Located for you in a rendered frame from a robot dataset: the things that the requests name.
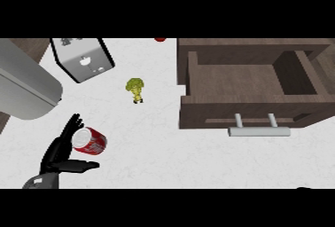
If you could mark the brown wooden cabinet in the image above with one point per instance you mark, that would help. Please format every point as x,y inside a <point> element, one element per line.
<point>258,48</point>

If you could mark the red soda can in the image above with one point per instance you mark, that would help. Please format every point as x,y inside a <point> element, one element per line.
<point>91,142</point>

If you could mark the open brown wooden drawer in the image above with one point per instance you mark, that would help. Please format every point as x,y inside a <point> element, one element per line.
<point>256,94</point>

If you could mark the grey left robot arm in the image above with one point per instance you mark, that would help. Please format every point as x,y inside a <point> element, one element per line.
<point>42,181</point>

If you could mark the small red round object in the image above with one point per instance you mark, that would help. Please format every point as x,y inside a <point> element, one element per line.
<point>160,39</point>

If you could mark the large rounded grey appliance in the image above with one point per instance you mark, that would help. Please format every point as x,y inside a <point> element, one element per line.
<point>25,85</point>

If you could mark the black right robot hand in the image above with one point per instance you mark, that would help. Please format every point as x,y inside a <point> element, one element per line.
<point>305,187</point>

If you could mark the green broccoli floret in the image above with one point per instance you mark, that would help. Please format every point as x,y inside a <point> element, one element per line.
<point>137,88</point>

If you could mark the silver black-edged toaster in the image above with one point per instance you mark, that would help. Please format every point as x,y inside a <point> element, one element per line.
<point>84,59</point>

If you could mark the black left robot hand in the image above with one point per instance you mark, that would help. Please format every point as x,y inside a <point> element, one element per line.
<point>57,153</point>

